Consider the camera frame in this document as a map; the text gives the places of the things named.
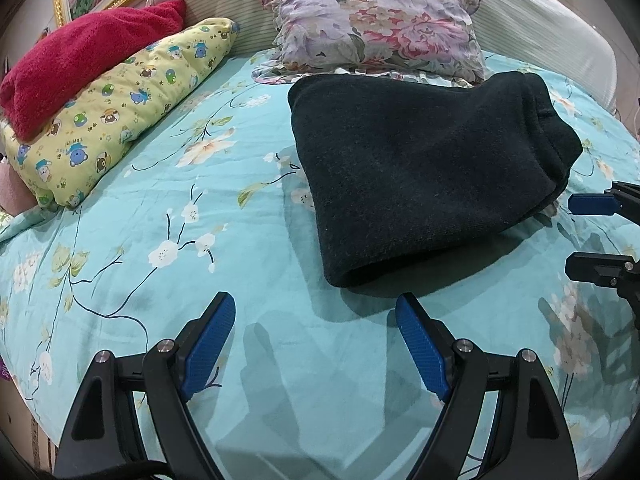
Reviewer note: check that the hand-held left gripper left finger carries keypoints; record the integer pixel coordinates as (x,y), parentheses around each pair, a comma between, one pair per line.
(210,345)

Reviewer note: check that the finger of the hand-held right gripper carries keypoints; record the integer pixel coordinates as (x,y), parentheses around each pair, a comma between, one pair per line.
(592,204)
(595,266)

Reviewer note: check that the purple floral ruffled pillow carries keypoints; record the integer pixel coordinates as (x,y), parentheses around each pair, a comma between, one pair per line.
(375,25)

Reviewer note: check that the white padded bed headboard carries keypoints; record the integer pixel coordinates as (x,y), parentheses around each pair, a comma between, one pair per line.
(540,25)

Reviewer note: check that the pink cushion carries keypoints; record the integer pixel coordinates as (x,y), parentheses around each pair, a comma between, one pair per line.
(15,190)

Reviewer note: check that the black pants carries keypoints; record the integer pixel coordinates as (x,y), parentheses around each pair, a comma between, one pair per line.
(425,170)

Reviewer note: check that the red fleece blanket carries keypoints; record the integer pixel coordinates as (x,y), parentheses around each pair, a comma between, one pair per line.
(85,55)

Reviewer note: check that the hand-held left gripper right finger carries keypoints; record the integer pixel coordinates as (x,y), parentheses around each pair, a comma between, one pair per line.
(422,345)

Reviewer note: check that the yellow cartoon print pillow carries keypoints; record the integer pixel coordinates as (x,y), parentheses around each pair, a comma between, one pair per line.
(125,110)

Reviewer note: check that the teal floral bedspread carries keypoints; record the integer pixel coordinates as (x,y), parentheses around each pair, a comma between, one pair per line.
(200,260)

